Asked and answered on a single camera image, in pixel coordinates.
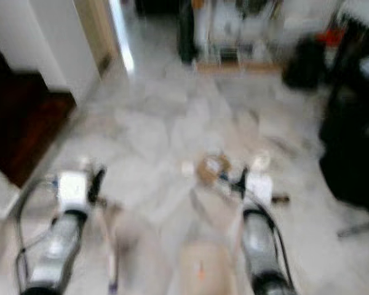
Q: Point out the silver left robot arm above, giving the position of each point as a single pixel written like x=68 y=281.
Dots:
x=52 y=252

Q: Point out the cluttered storage rack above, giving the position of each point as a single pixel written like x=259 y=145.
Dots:
x=240 y=31

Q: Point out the round white paper scrap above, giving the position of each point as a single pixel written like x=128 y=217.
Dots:
x=259 y=161

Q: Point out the black office chair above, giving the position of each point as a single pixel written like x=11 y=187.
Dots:
x=353 y=135

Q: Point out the tall black object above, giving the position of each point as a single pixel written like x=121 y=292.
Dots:
x=186 y=34

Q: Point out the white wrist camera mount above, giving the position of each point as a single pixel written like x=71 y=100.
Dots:
x=72 y=187
x=258 y=185

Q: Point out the dark wooden stairs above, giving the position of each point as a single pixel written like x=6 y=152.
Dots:
x=24 y=123

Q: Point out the light wooden door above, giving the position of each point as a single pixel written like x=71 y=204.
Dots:
x=95 y=31

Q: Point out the brown crumpled paper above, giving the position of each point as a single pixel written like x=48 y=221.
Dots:
x=212 y=167

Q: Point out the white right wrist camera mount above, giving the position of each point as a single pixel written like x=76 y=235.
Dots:
x=258 y=185

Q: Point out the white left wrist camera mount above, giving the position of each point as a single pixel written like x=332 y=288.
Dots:
x=72 y=187

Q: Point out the red object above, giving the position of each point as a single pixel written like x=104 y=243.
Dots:
x=329 y=37

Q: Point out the black bag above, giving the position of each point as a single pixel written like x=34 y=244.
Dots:
x=304 y=61

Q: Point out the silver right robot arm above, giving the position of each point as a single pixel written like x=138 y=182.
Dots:
x=261 y=246

